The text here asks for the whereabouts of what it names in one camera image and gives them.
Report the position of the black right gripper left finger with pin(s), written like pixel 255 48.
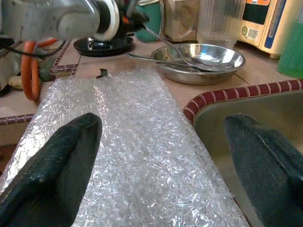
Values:
pixel 54 177

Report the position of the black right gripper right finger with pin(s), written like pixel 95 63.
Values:
pixel 272 179

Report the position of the steel spoon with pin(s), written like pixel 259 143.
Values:
pixel 206 65
pixel 135 55

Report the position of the steel plate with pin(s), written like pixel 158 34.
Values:
pixel 227 56

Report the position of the teal plastic cup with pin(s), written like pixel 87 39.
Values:
pixel 151 26

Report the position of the black round lid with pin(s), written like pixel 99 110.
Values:
pixel 104 48

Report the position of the clear jar brown contents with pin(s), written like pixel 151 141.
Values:
pixel 182 21

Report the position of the small black clip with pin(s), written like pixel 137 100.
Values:
pixel 103 73

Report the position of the steel sink basin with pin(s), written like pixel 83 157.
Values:
pixel 272 106

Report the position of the clear pitcher orange lid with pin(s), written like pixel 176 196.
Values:
pixel 220 23

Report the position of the clear bubble wrap sheet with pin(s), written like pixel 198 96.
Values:
pixel 142 142

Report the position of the green liquid bottle blue cap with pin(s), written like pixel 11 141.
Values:
pixel 292 56

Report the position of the beige water ionizer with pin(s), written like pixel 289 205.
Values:
pixel 284 28

